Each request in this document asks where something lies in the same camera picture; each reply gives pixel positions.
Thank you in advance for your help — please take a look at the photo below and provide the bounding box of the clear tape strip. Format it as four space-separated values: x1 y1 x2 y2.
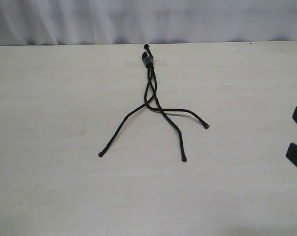
123 60 167 68

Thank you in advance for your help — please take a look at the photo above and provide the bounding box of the white curtain backdrop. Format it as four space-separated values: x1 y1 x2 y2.
0 0 297 45

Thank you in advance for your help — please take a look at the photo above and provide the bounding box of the black cable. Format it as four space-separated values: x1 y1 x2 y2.
142 52 188 163

